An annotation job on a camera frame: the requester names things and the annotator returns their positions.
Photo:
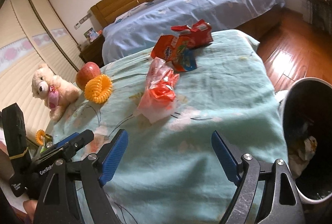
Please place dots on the red apple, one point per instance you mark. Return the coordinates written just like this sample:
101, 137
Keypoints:
88, 71

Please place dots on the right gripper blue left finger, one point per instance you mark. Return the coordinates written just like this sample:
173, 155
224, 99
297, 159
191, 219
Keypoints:
58, 200

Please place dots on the cream teddy bear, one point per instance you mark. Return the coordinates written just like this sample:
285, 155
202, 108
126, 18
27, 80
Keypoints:
56, 92

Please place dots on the dark red snack packet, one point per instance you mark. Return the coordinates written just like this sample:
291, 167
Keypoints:
199, 34

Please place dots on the white paper wrapper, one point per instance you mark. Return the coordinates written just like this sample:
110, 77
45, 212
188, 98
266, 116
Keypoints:
300, 156

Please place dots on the sliding wardrobe doors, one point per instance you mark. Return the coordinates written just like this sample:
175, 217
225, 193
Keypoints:
32, 34

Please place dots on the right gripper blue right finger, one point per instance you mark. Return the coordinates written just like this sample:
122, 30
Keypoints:
280, 202

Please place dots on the blue sheeted bed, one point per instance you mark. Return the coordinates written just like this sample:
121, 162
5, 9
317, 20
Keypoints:
141, 27

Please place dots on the teal floral bed blanket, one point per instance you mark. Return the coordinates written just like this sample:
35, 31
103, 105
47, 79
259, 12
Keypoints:
169, 172

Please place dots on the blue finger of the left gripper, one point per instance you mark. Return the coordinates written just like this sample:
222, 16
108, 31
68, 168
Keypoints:
65, 140
76, 143

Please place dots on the grey round trash bin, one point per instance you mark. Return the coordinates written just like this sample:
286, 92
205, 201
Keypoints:
306, 120

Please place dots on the left hand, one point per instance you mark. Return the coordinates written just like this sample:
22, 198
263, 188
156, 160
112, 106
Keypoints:
30, 207

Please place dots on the framed photo on nightstand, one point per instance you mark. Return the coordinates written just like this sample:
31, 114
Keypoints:
91, 35

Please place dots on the dark wooden nightstand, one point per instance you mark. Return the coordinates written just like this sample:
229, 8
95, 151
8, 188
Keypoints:
93, 52

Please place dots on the orange candy bag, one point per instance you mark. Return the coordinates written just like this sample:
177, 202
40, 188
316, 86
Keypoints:
176, 50

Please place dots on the red white plastic bag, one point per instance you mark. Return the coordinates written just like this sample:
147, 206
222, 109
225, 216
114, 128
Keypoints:
159, 98

